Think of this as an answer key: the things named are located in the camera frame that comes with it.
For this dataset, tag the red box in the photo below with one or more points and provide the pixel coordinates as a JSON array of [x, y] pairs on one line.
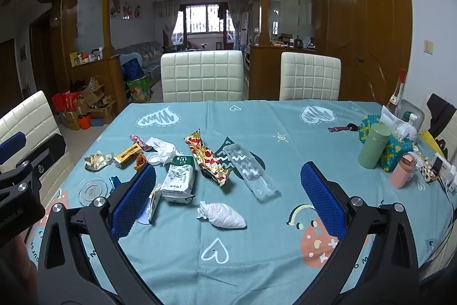
[[64, 101]]

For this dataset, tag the wall poster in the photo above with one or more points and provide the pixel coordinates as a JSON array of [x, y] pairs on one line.
[[125, 9]]

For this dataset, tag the clear plastic tray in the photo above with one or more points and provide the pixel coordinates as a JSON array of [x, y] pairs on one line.
[[250, 171]]

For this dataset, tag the white paper packet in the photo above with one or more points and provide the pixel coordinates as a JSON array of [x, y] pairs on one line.
[[154, 205]]

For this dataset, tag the white power strip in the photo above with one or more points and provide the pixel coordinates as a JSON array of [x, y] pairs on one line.
[[441, 169]]

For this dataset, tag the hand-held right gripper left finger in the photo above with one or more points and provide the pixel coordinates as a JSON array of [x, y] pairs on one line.
[[134, 197]]

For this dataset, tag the green printed bag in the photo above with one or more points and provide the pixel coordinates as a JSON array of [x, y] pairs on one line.
[[139, 90]]

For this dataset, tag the beaded tissue box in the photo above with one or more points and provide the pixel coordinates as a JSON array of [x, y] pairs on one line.
[[396, 147]]

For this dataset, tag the pink printed wrapper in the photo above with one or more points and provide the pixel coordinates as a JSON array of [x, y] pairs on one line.
[[137, 140]]

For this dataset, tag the white knotted plastic bag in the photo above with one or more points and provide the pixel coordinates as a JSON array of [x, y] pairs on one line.
[[225, 217]]

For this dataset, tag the cream quilted leather chair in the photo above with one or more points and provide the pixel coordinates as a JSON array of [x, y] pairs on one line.
[[309, 76], [203, 76], [25, 115]]

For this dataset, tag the wall light switch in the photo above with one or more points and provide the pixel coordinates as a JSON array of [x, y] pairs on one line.
[[428, 46]]

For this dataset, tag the black cloth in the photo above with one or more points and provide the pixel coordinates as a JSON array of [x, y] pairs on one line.
[[442, 115]]

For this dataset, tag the clear round lid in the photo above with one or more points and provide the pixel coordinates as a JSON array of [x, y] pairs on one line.
[[92, 190]]

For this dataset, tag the crumpled gold white wrapper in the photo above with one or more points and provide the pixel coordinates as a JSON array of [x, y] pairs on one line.
[[96, 161]]

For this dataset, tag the small blue wrapper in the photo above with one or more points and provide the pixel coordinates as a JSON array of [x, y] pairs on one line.
[[114, 180]]

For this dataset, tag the barred window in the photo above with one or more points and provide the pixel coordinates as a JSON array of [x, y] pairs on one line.
[[200, 19]]

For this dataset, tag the crumpled white tissue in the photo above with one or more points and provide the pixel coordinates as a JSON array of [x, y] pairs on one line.
[[162, 149]]

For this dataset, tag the wooden sideboard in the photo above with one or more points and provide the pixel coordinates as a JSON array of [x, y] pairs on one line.
[[271, 72]]

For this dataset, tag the green thermos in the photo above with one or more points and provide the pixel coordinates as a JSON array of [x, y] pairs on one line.
[[373, 147]]

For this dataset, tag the wooden door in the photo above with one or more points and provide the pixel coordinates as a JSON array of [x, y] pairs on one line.
[[371, 22]]

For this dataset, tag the wooden partition cabinet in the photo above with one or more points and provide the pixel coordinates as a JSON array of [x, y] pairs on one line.
[[103, 72]]

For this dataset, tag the orange bucket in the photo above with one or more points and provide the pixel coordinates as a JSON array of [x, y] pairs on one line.
[[85, 122]]

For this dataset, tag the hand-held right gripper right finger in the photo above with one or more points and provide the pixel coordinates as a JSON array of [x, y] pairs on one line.
[[321, 197]]

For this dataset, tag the white plastic container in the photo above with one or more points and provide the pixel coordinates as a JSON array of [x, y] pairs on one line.
[[416, 112]]

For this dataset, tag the blue bag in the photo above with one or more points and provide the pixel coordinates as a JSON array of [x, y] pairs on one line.
[[131, 69]]

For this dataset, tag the red gold checkered snack wrapper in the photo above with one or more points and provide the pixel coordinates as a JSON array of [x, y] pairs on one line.
[[207, 158]]

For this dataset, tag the patterned sofa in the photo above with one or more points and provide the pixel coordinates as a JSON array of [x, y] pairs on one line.
[[146, 53]]

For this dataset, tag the pile of cardboard boxes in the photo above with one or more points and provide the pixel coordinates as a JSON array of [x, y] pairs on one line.
[[92, 105]]

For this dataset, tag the yellow candy bar wrapper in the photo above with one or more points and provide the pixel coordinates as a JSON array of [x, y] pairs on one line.
[[126, 155]]

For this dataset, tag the pink bottle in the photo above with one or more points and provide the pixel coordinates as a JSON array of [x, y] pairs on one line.
[[401, 174]]

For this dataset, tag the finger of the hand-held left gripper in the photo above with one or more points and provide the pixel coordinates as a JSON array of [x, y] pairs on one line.
[[46, 153], [12, 145]]

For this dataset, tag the teal printed tablecloth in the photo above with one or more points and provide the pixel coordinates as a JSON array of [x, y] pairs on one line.
[[250, 255]]

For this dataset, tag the orange crumpled wrapper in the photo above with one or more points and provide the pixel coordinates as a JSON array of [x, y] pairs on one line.
[[140, 161]]

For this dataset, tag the glass bottle red cap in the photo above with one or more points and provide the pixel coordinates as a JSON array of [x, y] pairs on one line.
[[397, 94]]

